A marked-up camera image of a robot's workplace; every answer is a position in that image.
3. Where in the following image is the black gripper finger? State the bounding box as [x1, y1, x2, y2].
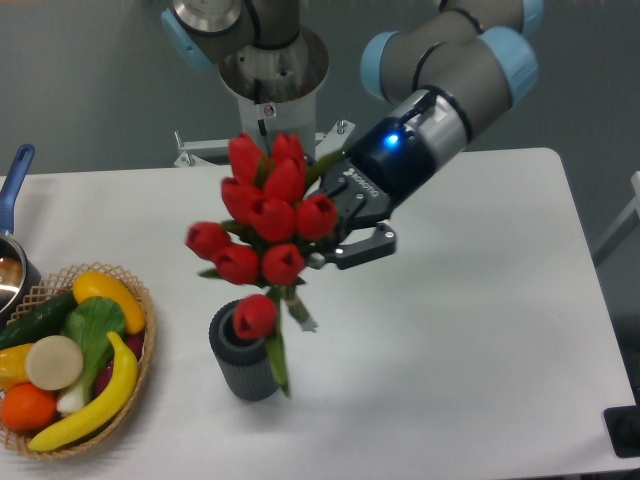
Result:
[308, 222, 397, 270]

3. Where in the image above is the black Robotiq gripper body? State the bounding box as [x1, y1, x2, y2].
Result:
[319, 117, 434, 235]

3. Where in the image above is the red tulip bouquet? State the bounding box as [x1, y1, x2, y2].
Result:
[185, 133, 346, 395]

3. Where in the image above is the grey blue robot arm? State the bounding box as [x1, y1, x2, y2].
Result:
[161, 1, 544, 269]

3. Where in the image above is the dark grey ribbed vase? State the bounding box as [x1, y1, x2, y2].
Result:
[208, 300, 279, 402]

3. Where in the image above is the dark red vegetable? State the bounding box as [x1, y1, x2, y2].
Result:
[93, 333, 144, 397]

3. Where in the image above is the green bok choy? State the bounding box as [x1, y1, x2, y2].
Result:
[57, 296, 126, 416]

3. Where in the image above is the black device at edge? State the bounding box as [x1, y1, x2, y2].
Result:
[603, 405, 639, 458]

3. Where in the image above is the yellow banana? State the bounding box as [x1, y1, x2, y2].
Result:
[28, 332, 138, 453]

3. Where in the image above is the woven wicker basket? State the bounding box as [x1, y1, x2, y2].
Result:
[1, 262, 157, 460]

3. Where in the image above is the green cucumber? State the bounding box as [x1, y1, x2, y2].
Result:
[1, 291, 77, 350]

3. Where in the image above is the beige round slice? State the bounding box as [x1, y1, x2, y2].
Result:
[25, 335, 84, 391]

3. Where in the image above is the yellow pepper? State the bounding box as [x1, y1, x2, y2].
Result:
[0, 343, 33, 392]

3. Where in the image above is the orange fruit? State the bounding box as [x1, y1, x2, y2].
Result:
[1, 383, 57, 431]

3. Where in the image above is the white metal base frame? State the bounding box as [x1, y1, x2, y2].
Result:
[173, 119, 356, 168]

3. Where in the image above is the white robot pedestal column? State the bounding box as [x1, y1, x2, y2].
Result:
[219, 27, 329, 157]

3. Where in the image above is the white frame at right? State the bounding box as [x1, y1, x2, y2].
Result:
[592, 171, 639, 268]

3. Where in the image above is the blue handled saucepan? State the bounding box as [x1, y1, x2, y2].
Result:
[1, 144, 41, 330]

